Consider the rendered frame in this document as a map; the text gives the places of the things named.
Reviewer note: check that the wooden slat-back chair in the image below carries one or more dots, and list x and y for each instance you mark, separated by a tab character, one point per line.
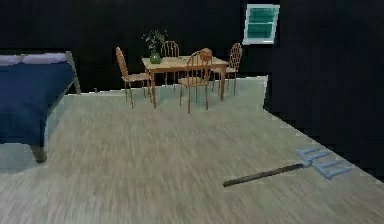
234	58
170	50
193	81
128	76

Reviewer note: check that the wooden dining table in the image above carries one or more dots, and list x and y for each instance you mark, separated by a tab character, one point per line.
173	63

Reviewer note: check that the house plant in green pot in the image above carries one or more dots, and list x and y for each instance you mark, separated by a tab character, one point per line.
154	58

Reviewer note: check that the lilac pillow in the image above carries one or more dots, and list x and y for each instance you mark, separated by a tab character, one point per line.
7	60
44	58

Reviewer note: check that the blue bed with grey frame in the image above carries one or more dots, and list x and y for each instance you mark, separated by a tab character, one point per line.
26	96

